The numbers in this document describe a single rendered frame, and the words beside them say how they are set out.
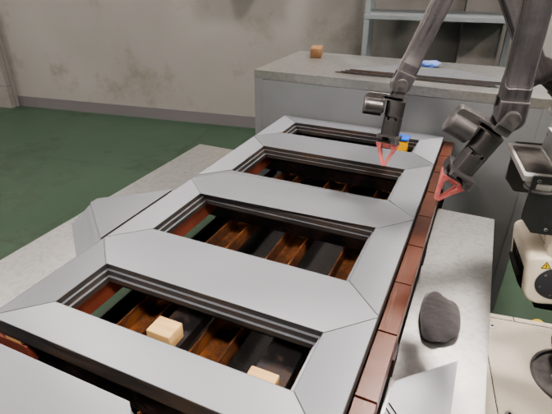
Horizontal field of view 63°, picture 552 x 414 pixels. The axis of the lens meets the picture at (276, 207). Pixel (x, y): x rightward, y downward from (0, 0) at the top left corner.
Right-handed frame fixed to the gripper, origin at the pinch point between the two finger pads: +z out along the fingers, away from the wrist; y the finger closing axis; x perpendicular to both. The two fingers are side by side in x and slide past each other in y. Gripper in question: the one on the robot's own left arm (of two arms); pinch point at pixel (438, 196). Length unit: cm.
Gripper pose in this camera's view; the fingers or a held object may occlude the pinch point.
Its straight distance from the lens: 118.2
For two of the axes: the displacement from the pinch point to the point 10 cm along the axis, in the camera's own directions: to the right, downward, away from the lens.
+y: -2.7, 4.6, -8.5
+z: -4.4, 7.2, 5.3
